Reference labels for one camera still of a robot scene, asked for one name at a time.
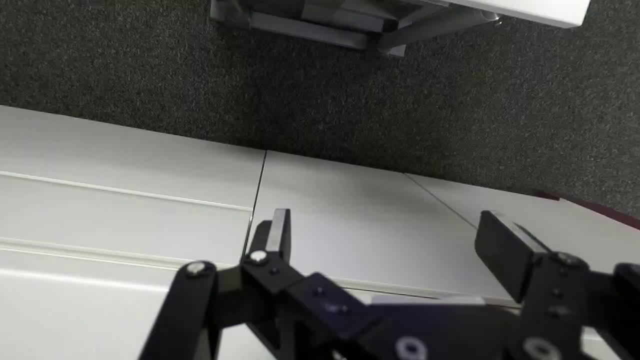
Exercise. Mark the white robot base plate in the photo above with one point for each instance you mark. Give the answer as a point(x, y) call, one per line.
point(533, 10)

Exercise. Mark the grey metal stand frame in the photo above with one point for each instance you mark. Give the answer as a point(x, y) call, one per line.
point(333, 22)

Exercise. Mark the white panelled cabinet top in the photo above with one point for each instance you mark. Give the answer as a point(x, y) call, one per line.
point(121, 212)

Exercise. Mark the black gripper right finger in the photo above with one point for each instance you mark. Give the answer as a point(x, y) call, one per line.
point(567, 301)

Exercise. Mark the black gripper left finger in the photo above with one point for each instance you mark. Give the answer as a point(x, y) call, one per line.
point(267, 306)

